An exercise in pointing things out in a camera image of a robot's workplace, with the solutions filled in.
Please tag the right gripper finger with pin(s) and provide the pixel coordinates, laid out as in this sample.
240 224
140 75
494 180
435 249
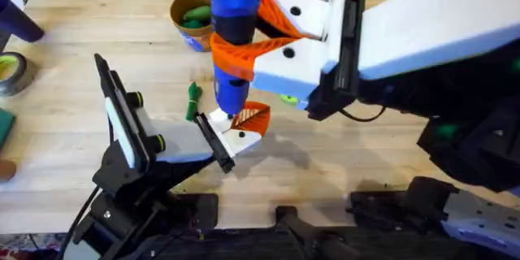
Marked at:
302 12
284 69

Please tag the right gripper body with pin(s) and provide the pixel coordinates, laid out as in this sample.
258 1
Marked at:
426 24

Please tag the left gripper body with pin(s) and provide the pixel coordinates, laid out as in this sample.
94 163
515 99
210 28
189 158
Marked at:
178 142

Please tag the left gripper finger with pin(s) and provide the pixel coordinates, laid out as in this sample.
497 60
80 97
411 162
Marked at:
243 140
218 121

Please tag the blue electric screwdriver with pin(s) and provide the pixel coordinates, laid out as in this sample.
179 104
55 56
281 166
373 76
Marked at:
235 8

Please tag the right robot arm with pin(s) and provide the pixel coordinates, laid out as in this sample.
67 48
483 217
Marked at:
467 130

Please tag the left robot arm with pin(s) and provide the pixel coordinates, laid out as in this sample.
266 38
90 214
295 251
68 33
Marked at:
122 211

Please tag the green vegetable toy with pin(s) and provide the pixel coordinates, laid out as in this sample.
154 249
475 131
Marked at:
194 101

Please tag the green disc with holes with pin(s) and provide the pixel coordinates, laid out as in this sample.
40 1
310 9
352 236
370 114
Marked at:
289 99

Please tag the left black upright wrist plate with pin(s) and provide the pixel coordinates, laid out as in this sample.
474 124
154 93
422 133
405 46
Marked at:
122 122

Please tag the brown tub with toys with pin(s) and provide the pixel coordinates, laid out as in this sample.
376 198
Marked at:
191 12

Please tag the green board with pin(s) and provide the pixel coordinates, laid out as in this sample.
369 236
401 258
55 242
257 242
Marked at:
5 128

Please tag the brown round disc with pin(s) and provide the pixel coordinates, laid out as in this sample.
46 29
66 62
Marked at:
6 170

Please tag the grey tape roll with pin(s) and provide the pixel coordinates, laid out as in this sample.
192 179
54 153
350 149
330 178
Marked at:
14 75

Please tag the dark blue cylinder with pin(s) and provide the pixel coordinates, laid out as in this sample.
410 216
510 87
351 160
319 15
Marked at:
18 22

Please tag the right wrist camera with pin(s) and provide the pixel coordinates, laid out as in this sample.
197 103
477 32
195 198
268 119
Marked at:
331 99

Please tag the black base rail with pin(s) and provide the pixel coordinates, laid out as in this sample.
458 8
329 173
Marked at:
260 243

